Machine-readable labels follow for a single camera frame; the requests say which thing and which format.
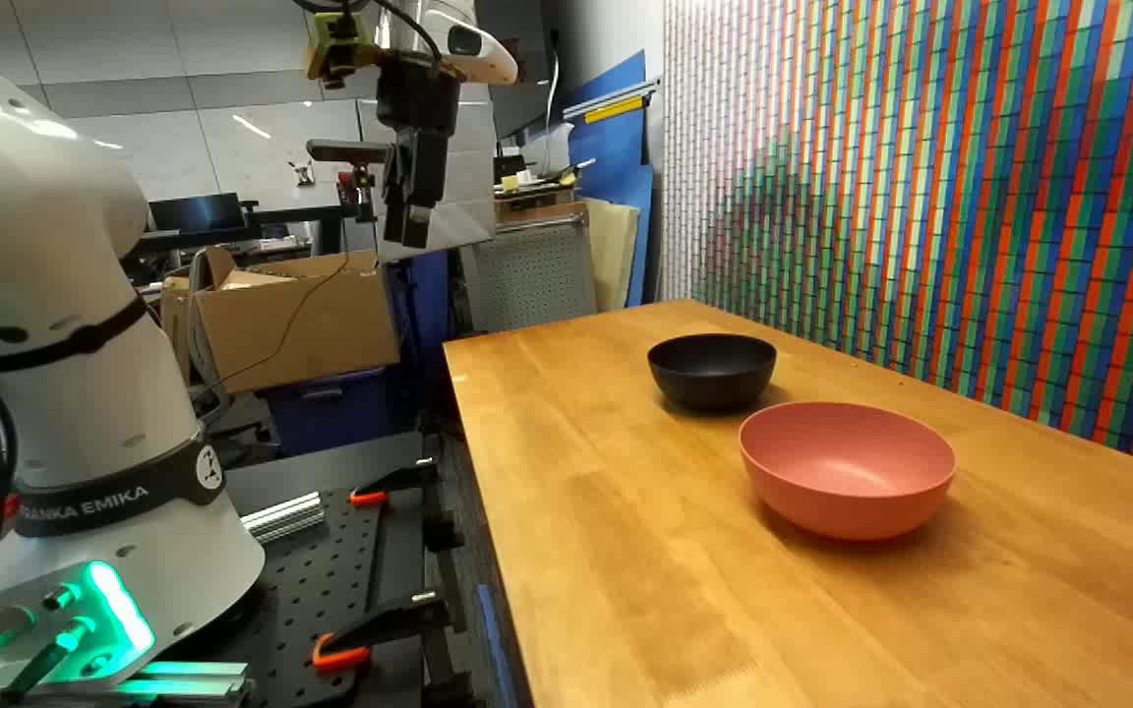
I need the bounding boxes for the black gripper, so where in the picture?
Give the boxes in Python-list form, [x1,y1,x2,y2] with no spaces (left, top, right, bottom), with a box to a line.
[375,52,463,252]

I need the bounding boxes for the black bowl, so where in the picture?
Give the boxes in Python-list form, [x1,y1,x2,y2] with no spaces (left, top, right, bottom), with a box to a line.
[647,330,779,419]

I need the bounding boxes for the pink bowl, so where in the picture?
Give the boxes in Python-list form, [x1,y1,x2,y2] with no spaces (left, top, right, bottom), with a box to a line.
[735,396,961,549]

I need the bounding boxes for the white panel board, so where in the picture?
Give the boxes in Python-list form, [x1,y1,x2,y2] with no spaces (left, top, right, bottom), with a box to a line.
[349,79,504,264]

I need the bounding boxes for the grey cabinet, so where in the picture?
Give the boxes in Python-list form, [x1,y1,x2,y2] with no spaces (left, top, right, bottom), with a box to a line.
[455,215,601,340]

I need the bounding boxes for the yellow-green wrist connector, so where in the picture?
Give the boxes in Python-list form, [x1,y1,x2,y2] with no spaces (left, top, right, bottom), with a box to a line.
[299,8,370,79]

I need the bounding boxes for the brown cardboard box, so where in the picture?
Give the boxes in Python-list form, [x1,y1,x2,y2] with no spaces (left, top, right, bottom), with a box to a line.
[158,244,407,403]

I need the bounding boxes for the blue board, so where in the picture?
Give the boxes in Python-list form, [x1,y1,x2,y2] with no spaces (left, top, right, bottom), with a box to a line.
[563,49,664,315]

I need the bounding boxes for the beige foam sheet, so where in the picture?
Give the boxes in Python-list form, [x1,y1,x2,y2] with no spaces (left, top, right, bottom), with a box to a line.
[582,195,647,315]

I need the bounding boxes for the black monitor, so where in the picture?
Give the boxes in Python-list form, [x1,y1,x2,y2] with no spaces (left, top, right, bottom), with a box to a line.
[147,189,252,247]

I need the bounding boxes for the blue storage bin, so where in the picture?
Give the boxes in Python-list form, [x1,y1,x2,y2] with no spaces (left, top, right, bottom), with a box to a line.
[259,369,428,461]

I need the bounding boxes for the silver aluminium extrusion bar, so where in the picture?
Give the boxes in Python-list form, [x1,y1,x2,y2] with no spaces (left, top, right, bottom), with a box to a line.
[236,490,332,549]

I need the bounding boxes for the black camera on stand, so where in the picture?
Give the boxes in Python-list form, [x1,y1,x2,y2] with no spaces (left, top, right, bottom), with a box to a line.
[302,134,411,257]

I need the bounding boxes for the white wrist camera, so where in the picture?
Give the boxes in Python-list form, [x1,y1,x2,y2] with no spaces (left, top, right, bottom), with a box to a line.
[440,18,522,91]

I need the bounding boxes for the black clamp orange handle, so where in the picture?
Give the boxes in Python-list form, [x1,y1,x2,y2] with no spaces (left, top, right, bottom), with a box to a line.
[306,587,455,680]
[345,451,447,517]

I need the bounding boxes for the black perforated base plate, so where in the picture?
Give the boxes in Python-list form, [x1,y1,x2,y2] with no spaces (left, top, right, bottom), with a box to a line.
[130,436,463,708]

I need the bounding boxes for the green-lit aluminium rail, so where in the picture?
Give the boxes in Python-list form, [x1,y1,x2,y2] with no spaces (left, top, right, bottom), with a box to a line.
[114,656,252,708]

